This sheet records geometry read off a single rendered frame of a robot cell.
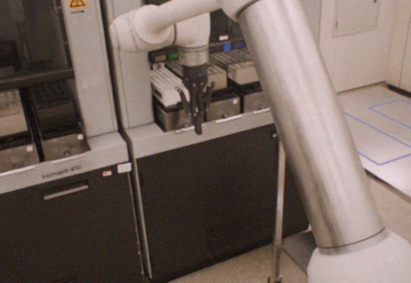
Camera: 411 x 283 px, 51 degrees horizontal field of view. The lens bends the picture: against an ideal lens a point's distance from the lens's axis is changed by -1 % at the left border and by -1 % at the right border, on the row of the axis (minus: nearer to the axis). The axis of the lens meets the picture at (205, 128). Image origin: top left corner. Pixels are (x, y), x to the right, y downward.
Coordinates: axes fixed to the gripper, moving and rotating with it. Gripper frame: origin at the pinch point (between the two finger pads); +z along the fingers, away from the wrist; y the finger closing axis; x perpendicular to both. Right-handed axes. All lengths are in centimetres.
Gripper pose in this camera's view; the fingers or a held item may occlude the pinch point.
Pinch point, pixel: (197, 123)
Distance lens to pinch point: 138.8
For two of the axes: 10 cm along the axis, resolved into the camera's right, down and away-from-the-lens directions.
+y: -9.0, 2.3, -3.7
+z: 0.5, 9.0, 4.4
